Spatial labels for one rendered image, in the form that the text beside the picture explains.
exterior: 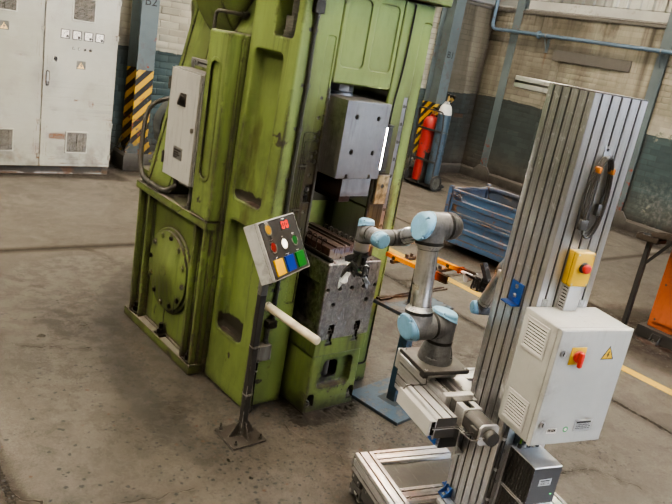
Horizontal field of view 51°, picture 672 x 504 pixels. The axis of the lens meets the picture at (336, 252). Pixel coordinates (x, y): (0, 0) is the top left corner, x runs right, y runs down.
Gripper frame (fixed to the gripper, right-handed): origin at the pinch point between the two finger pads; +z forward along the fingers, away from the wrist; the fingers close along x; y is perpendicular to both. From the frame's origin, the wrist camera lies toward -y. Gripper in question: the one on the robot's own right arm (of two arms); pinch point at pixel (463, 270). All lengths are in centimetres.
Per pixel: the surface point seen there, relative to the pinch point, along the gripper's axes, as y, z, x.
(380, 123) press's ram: -74, 38, -51
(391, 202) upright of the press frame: -26, 50, -15
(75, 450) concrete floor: 92, 65, -192
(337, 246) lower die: -7, 40, -65
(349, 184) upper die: -41, 40, -64
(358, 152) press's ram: -59, 39, -62
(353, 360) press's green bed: 63, 32, -42
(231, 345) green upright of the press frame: 61, 76, -98
